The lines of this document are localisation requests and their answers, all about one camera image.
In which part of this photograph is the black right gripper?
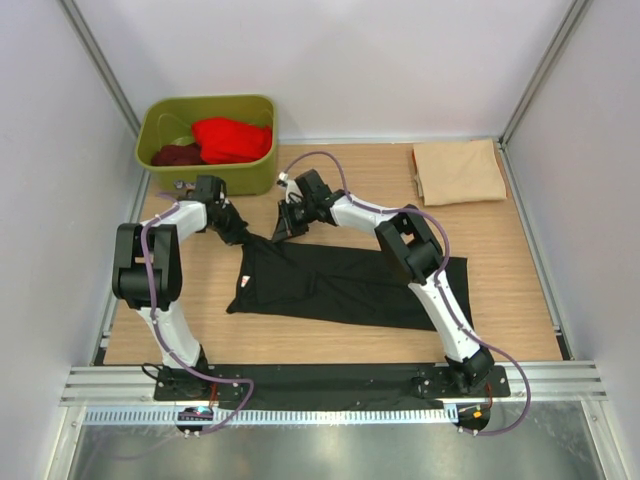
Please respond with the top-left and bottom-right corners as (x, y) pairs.
(273, 200), (315, 245)

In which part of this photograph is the black t shirt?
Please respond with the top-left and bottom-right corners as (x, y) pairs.
(225, 230), (471, 332)

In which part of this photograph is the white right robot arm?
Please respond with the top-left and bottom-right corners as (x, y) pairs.
(272, 169), (495, 396)

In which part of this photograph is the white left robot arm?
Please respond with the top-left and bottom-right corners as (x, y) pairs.
(112, 175), (250, 400)

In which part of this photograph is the dark maroon t shirt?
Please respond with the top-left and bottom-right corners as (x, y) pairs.
(151, 143), (204, 167)

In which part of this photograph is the red t shirt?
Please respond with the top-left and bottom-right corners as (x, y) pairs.
(191, 117), (273, 165)

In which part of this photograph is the olive green plastic bin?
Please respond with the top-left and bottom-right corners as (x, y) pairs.
(136, 94), (278, 195)

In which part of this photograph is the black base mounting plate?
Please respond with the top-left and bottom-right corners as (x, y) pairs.
(154, 363), (511, 411)

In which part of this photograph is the folded beige t shirt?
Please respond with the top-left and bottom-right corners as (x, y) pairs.
(412, 138), (507, 206)

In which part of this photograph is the slotted grey cable duct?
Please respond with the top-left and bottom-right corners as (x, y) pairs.
(83, 405), (458, 427)

